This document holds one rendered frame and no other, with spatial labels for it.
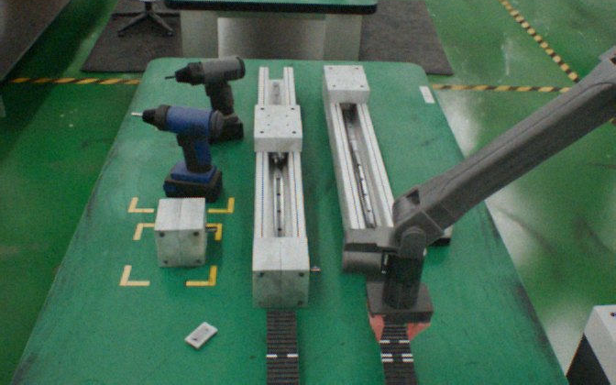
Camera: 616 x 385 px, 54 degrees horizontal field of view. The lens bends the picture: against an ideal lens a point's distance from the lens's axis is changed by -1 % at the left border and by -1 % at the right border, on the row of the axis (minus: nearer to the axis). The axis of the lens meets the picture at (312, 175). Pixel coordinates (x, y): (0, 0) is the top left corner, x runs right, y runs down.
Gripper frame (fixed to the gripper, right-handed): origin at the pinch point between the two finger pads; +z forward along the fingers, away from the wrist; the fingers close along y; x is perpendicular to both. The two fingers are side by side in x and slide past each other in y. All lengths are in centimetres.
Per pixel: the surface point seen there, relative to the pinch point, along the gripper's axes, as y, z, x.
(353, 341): 6.4, 3.3, -1.9
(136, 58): 102, 79, -304
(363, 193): 0.0, -2.4, -38.3
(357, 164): 0, -2, -50
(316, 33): -12, 59, -297
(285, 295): 18.0, 0.2, -10.3
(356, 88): -3, -9, -77
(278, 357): 19.7, -0.1, 3.9
